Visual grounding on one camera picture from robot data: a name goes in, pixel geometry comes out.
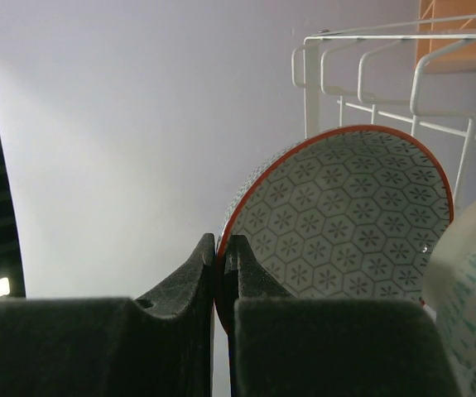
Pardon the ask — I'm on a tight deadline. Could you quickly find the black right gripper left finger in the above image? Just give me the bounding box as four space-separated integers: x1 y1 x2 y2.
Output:
0 233 215 396

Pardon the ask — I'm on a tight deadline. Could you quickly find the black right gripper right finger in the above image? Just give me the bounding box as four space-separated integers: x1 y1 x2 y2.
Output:
223 236 460 396

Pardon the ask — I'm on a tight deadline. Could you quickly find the blue wave hexagon bowl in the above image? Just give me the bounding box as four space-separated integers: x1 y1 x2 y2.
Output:
213 125 455 334

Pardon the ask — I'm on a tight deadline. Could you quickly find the white teal patterned bowl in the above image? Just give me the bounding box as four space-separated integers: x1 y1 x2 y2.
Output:
422 201 476 396

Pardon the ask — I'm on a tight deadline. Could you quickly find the orange plastic file organizer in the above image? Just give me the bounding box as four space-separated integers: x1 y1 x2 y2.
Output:
416 0 476 74

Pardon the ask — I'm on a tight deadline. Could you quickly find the white wire dish rack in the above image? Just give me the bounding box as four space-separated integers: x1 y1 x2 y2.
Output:
291 17 476 208

